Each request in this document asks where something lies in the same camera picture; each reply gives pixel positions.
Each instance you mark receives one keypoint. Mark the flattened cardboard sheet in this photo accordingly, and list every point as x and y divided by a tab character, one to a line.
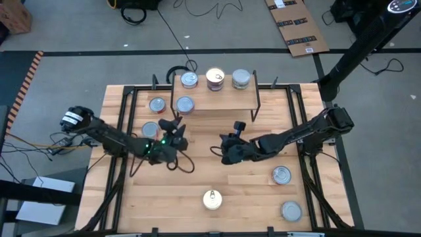
296	26

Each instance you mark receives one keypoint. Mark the black floor equipment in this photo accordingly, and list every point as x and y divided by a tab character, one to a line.
355	13

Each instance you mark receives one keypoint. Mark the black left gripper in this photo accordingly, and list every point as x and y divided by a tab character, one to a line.
167	153

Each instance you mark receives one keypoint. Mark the black power adapter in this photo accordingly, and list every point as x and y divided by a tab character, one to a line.
60	145

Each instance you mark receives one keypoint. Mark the black aluminium rig frame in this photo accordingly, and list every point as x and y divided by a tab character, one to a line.
130	131

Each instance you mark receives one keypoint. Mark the black tower fan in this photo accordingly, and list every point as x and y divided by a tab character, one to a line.
365	42

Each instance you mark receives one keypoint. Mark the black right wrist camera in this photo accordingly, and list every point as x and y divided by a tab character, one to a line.
239	126

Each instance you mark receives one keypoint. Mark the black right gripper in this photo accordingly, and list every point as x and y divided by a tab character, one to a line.
243	149

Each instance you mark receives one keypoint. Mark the wooden shelf with black legs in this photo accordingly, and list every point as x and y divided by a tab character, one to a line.
223	97

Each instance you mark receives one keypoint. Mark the black equipment case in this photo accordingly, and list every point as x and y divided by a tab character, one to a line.
138	4

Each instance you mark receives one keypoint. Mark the orange black hazard strip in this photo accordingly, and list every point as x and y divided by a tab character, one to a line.
24	89

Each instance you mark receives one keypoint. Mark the white flat box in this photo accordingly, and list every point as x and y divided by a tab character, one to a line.
46	200

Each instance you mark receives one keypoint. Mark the brown cardboard box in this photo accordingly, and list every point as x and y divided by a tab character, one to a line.
14	14

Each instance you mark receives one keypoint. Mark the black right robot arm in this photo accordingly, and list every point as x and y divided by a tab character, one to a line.
306	131

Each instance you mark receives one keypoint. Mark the red labelled seafood can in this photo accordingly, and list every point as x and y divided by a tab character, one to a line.
189	79
281	175
157	105

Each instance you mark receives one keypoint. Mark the red label can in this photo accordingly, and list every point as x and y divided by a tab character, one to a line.
185	105

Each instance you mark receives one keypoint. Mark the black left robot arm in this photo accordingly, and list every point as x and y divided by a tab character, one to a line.
105	133

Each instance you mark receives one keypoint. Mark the black horizontal beam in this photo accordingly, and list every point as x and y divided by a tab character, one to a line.
33	192

